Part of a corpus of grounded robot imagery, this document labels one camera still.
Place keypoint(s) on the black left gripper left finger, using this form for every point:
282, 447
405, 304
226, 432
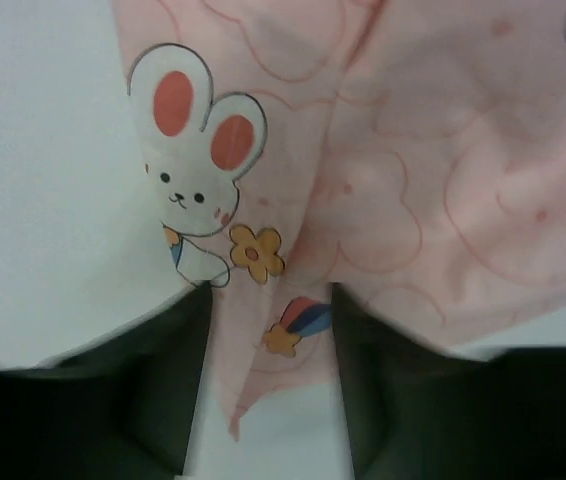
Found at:
122, 409

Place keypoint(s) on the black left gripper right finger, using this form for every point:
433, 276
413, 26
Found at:
413, 412

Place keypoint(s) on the pink bunny print pillowcase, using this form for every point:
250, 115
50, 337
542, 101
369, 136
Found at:
412, 151

